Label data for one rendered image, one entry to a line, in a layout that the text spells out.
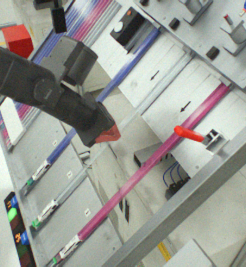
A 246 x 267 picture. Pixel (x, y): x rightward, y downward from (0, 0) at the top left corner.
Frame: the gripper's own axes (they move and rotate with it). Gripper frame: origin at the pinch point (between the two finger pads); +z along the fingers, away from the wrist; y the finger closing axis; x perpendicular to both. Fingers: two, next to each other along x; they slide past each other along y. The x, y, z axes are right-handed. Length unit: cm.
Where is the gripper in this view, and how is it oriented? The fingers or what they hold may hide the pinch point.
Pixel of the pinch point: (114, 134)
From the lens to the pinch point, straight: 64.9
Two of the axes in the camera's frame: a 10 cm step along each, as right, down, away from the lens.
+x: -6.9, 6.9, 2.0
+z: 5.7, 3.5, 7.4
